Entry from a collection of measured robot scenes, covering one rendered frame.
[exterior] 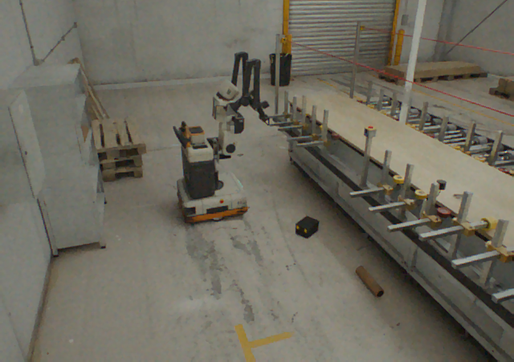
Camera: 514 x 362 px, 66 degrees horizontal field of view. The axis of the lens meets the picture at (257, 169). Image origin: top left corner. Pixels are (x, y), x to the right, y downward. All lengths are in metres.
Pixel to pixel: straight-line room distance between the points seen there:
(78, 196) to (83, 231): 0.36
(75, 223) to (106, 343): 1.21
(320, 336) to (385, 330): 0.48
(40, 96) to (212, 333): 2.19
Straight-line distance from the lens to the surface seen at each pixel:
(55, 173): 3.67
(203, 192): 3.97
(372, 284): 3.40
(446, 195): 3.07
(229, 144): 3.99
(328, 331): 3.08
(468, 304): 3.19
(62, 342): 3.27
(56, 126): 3.52
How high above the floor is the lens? 2.26
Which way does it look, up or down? 26 degrees down
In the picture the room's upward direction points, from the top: straight up
